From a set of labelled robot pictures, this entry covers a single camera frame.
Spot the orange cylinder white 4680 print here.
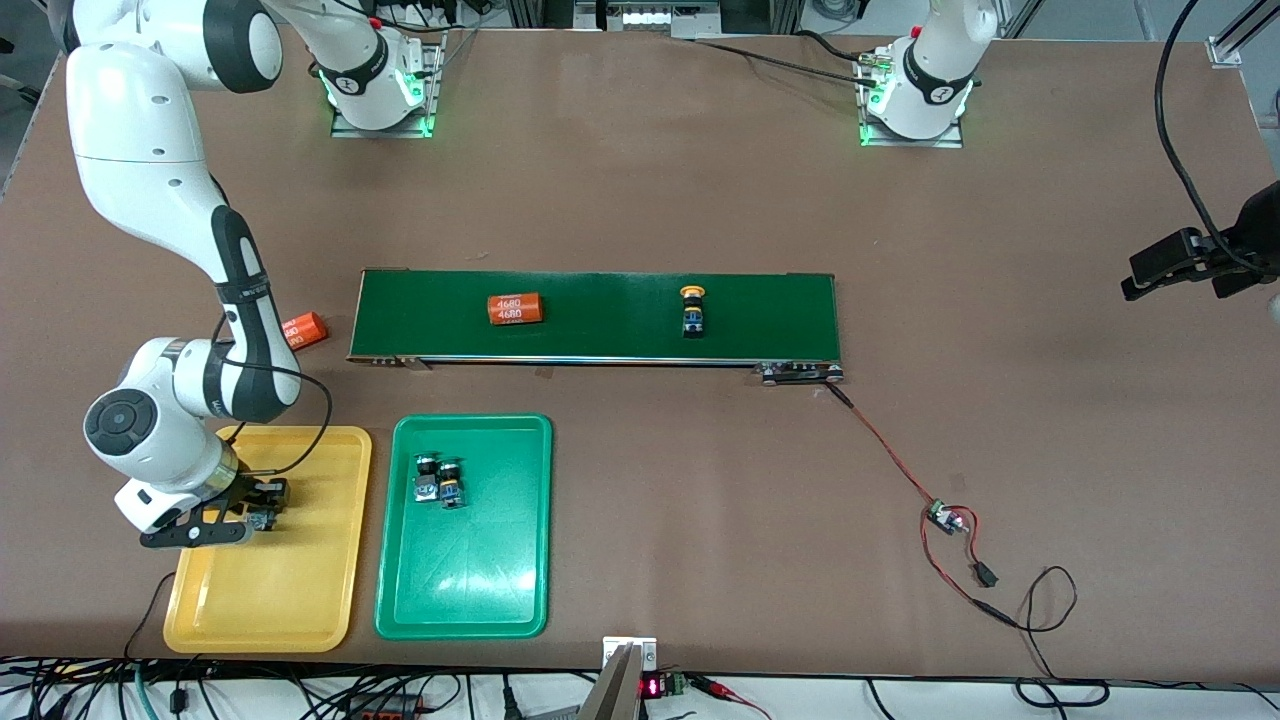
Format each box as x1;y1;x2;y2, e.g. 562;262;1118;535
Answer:
282;311;330;352
487;292;545;327

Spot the yellow plastic tray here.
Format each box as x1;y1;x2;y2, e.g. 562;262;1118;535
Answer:
163;425;373;655

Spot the green plastic tray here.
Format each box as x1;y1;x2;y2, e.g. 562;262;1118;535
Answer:
374;413;554;641

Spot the orange power strip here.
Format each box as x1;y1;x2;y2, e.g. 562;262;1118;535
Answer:
345;693;426;720

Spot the small motor controller board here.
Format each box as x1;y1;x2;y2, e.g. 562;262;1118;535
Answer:
924;498;973;536

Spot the green belt conveyor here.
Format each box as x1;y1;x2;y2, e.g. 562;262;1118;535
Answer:
346;268;844;386

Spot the red clip lead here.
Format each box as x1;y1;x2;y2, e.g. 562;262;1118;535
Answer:
690;676;773;720

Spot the silver electronics box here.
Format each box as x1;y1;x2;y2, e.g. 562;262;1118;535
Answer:
600;0;721;39

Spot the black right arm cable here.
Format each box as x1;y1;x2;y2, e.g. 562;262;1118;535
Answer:
210;310;334;476

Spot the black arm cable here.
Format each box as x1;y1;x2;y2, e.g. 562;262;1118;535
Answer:
210;310;334;476
1154;0;1280;276

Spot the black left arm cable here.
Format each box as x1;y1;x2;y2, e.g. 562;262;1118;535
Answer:
1154;0;1280;276

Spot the aluminium profile corner bracket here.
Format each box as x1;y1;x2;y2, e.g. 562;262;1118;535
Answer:
1207;0;1280;69

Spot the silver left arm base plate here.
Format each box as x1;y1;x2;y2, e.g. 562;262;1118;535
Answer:
858;50;966;149

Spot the looped thin black cable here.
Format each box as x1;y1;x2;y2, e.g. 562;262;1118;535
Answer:
1015;565;1111;709

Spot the red and black conveyor wire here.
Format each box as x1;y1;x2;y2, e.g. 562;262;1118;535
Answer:
826;383;1023;629

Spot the silver camera mount bracket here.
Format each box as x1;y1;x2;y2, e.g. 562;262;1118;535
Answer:
578;636;659;720

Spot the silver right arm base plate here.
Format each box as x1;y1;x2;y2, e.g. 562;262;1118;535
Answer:
330;30;446;139

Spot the long black table cable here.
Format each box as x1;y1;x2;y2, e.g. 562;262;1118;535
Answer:
690;38;871;83

